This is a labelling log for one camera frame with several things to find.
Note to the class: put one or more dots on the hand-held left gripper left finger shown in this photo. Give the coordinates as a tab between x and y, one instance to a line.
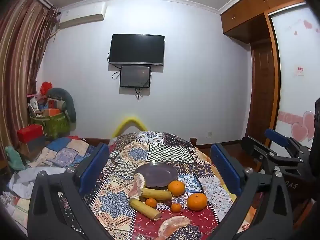
95	170

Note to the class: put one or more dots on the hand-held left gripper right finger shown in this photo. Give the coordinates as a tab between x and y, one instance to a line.
225	170

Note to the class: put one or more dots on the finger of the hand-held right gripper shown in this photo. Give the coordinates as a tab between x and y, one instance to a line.
275	135
253	143

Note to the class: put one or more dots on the large orange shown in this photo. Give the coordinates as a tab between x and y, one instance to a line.
197	201
176	188

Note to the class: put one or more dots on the peeled pomelo segment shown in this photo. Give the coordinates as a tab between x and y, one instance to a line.
172	226
138	186

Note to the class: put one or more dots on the small tangerine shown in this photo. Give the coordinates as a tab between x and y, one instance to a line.
151	202
176	207

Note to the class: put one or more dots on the purple round plate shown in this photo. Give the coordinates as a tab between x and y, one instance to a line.
157	175

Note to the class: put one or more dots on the yellow sugarcane piece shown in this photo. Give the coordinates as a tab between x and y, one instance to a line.
156	194
145	208

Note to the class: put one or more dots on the pale patchwork quilt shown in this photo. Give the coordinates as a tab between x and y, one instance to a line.
67	150

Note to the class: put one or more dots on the brown wooden door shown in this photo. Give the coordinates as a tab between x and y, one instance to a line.
265	85

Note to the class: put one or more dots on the yellow orange blanket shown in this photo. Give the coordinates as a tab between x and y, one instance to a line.
246	226

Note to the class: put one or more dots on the yellow foam tube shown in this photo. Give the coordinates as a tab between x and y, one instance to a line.
130	120

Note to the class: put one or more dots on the dark red small fruit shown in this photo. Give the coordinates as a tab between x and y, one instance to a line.
168	202

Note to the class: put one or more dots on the colourful patchwork blanket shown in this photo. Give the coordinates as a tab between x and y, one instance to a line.
162	150

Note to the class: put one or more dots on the red paper sticker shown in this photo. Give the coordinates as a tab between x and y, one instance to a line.
300	70

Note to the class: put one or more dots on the white crumpled cloth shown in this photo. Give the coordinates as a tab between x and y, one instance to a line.
25	180

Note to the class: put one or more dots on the orange box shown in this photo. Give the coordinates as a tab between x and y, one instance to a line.
51	112

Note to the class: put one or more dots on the grey curved pillow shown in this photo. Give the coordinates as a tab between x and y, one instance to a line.
68	100

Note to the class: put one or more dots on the red box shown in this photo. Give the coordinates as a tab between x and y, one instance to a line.
30	132

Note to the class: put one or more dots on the white heart-sticker sliding door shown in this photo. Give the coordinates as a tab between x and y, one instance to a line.
295	42

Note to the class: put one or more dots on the red paper flower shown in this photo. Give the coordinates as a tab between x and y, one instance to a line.
45	87

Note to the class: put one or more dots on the wooden overhead cabinet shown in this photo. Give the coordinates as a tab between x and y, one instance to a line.
250	12

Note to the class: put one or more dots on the striped brown curtain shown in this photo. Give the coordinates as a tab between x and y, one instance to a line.
17	60

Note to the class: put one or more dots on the white air conditioner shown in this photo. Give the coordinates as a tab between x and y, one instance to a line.
82	15

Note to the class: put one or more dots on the white wall socket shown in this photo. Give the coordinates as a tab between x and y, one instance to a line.
209	133

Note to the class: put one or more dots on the wooden bed frame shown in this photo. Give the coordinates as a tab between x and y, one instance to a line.
193	141

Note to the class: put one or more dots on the small black wall monitor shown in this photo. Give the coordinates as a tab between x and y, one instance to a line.
135	76

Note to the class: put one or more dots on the large black wall television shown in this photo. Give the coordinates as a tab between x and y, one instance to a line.
136	48

